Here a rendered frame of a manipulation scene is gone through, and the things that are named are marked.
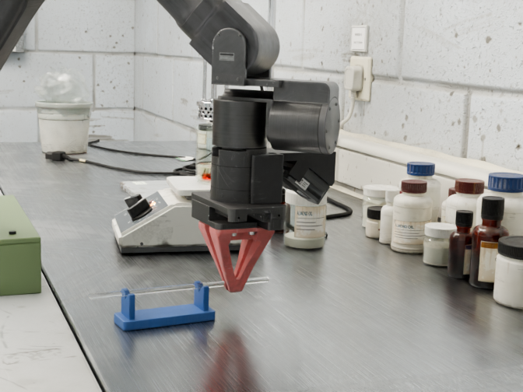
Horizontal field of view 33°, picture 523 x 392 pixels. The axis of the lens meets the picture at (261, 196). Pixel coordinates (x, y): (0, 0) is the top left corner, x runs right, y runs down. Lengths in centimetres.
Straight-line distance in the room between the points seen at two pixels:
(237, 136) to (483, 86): 62
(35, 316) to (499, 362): 46
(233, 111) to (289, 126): 6
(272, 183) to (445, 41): 68
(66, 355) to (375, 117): 103
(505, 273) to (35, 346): 52
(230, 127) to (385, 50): 84
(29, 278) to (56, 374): 25
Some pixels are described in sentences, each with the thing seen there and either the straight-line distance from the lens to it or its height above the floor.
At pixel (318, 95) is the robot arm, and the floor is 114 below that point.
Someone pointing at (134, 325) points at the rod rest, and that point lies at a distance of 90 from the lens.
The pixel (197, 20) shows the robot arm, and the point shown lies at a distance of 90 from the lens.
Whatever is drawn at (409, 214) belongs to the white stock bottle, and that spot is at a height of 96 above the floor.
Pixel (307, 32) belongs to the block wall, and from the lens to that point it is 203.
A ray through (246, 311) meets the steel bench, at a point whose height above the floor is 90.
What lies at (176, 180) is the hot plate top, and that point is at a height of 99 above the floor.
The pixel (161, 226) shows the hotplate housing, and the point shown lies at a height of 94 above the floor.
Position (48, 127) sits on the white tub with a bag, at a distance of 223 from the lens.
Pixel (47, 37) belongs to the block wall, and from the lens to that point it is 365.
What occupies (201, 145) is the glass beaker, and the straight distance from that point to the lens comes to 124.
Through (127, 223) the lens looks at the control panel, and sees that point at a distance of 123.
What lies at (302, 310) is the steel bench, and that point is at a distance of 97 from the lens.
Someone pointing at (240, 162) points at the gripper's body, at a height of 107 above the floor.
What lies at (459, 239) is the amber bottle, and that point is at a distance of 114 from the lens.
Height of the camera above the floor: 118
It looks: 10 degrees down
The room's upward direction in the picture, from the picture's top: 2 degrees clockwise
